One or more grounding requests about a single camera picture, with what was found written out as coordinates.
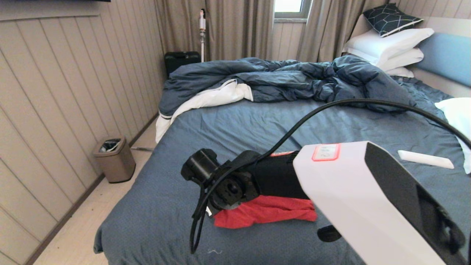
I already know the red printed t-shirt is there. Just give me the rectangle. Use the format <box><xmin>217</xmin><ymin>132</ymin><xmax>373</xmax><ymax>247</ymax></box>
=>
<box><xmin>213</xmin><ymin>195</ymin><xmax>318</xmax><ymax>229</ymax></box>

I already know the beige curtain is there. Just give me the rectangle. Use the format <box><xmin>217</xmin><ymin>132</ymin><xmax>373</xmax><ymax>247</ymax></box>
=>
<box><xmin>296</xmin><ymin>0</ymin><xmax>387</xmax><ymax>62</ymax></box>
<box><xmin>154</xmin><ymin>0</ymin><xmax>275</xmax><ymax>61</ymax></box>

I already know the large white pillow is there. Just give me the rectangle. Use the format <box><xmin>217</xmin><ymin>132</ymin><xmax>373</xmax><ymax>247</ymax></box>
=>
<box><xmin>342</xmin><ymin>27</ymin><xmax>435</xmax><ymax>67</ymax></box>

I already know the dark blue crumpled duvet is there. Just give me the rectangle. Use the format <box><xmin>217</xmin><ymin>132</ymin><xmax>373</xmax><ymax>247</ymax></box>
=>
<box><xmin>155</xmin><ymin>54</ymin><xmax>418</xmax><ymax>144</ymax></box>

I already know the white stick vacuum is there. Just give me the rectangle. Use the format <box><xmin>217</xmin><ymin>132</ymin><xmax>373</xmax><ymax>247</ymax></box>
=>
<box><xmin>198</xmin><ymin>9</ymin><xmax>206</xmax><ymax>62</ymax></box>

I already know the blue-grey bed sheet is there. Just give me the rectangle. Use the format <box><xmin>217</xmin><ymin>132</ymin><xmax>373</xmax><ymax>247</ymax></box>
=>
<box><xmin>93</xmin><ymin>75</ymin><xmax>471</xmax><ymax>265</ymax></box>

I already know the dark green suitcase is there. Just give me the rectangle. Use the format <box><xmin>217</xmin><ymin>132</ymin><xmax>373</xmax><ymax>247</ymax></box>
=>
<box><xmin>164</xmin><ymin>52</ymin><xmax>201</xmax><ymax>78</ymax></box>

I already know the dark geometric patterned cushion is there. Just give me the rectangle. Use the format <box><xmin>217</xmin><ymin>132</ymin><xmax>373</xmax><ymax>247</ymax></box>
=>
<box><xmin>363</xmin><ymin>3</ymin><xmax>424</xmax><ymax>37</ymax></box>

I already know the window with grey frame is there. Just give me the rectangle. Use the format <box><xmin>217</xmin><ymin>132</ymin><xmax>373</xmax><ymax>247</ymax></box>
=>
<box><xmin>273</xmin><ymin>0</ymin><xmax>312</xmax><ymax>20</ymax></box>

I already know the beige trash bin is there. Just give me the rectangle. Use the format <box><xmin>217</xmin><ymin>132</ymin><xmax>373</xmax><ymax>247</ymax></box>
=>
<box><xmin>92</xmin><ymin>137</ymin><xmax>136</xmax><ymax>184</ymax></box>

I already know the blue headboard cushion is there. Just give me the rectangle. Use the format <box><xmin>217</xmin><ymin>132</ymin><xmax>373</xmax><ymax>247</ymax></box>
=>
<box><xmin>415</xmin><ymin>32</ymin><xmax>471</xmax><ymax>87</ymax></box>

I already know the black wall screen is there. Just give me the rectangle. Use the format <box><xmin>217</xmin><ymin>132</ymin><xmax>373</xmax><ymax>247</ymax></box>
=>
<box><xmin>15</xmin><ymin>0</ymin><xmax>110</xmax><ymax>3</ymax></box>

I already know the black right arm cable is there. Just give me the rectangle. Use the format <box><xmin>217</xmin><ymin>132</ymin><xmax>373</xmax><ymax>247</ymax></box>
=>
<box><xmin>190</xmin><ymin>98</ymin><xmax>471</xmax><ymax>254</ymax></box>

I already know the flat white remote control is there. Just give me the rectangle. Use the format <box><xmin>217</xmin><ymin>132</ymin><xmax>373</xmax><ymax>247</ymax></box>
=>
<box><xmin>398</xmin><ymin>149</ymin><xmax>455</xmax><ymax>169</ymax></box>

